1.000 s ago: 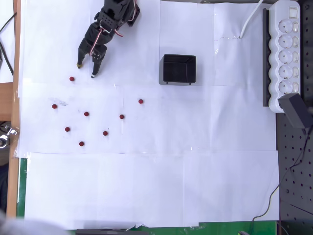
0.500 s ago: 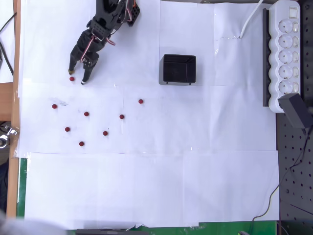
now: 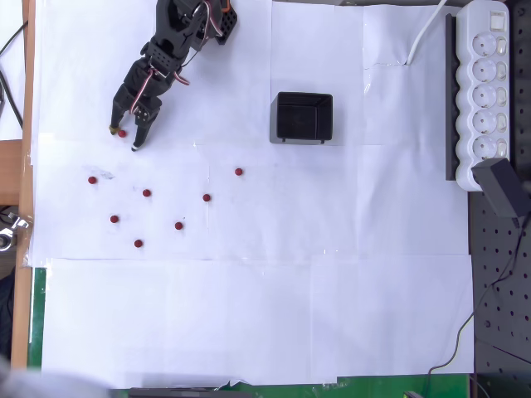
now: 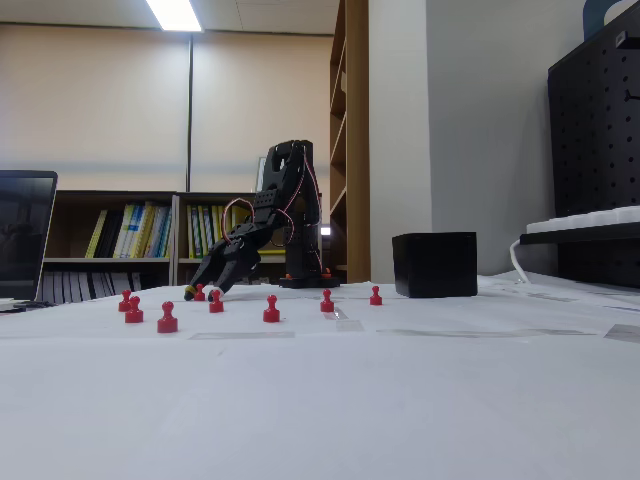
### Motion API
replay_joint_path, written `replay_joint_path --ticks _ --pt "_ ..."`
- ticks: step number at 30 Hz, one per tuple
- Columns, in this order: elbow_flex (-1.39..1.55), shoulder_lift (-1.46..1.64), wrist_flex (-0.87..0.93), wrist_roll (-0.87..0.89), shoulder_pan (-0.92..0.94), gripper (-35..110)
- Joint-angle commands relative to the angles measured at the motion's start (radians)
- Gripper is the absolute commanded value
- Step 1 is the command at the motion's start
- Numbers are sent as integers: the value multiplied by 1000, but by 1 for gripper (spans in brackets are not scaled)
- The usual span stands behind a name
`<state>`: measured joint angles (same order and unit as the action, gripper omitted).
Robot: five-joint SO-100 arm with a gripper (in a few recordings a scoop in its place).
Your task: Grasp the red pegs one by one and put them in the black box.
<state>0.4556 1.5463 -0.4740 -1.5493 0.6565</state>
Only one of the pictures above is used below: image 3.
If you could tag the black power adapter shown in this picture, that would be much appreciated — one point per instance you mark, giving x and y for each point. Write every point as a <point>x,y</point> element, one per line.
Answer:
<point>495,186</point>

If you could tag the green mat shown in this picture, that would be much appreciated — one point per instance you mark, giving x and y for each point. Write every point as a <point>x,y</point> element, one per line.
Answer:
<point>37,315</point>

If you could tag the silver metal clamp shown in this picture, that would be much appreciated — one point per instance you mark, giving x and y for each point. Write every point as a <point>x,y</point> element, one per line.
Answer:
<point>17,222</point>

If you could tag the blurred grey object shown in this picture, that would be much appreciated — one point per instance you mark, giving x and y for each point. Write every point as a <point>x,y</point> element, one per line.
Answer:
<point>25,383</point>

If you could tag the black fabric object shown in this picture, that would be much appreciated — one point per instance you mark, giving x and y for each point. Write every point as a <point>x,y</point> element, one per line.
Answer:
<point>5,315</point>

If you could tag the black pegboard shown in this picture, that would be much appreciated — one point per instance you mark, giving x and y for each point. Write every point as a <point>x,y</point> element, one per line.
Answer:
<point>502,290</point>

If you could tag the black open box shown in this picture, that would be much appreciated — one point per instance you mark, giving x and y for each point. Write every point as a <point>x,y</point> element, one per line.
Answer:
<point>300,120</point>

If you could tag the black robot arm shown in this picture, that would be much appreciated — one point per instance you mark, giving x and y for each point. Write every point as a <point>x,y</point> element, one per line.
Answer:
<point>174,25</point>

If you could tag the white paper table cover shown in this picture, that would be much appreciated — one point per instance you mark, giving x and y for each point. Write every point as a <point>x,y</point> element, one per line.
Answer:
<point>290,311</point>

